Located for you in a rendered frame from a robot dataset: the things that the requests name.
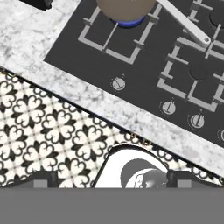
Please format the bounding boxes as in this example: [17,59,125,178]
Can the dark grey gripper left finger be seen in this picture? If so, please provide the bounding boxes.
[0,170,60,189]

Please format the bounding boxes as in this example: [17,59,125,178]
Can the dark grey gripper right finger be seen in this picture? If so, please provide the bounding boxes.
[166,169,224,189]

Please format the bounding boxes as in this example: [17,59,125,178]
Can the white round hob knob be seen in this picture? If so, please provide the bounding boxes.
[217,128,224,143]
[110,76,127,92]
[189,113,206,130]
[161,100,178,116]

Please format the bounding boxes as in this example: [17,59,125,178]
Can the white and black round thing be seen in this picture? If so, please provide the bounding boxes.
[91,143,176,189]

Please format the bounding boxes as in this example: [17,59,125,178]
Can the black hob with grey grates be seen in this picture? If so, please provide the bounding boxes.
[43,0,224,149]

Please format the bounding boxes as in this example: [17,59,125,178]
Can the black object on worktop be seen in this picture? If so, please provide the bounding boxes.
[18,0,53,11]

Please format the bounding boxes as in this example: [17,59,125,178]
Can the tan pan with white handle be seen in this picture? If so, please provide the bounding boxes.
[94,0,212,49]

